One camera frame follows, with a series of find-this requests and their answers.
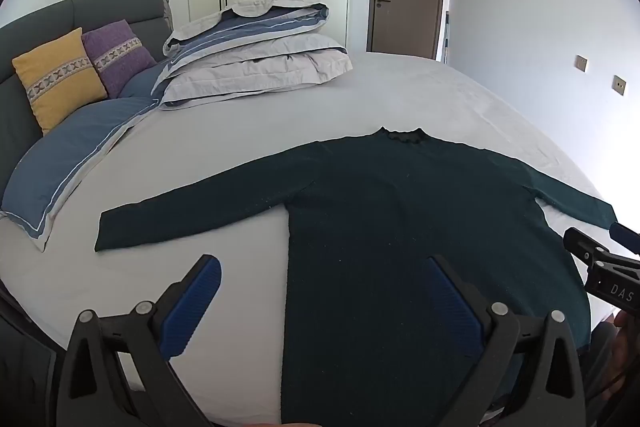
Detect yellow patterned cushion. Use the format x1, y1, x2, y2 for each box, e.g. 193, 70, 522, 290
11, 27, 108, 136

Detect person's right hand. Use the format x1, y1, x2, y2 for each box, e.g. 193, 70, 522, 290
613, 311, 640, 388

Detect grey upholstered headboard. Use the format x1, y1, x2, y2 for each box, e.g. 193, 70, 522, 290
0, 0, 175, 198

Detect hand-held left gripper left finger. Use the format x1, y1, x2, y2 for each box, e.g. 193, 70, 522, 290
55, 254, 223, 427

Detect purple patterned cushion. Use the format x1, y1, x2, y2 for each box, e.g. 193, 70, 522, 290
81, 19, 158, 100

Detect blue pillow with grey border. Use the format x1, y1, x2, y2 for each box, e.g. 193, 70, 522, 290
0, 68, 168, 254

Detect dark green sweater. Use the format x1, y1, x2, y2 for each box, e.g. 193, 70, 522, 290
94, 126, 617, 425

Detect folded grey blue duvet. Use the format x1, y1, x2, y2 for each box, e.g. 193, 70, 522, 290
151, 0, 354, 111

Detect bed with grey sheet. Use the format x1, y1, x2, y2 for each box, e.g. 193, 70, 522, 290
0, 51, 613, 425

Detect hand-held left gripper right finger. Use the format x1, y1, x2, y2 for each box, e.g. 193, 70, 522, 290
427, 255, 588, 427

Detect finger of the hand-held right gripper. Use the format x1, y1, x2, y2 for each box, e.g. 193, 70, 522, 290
608, 222, 640, 256
562, 227, 609, 264

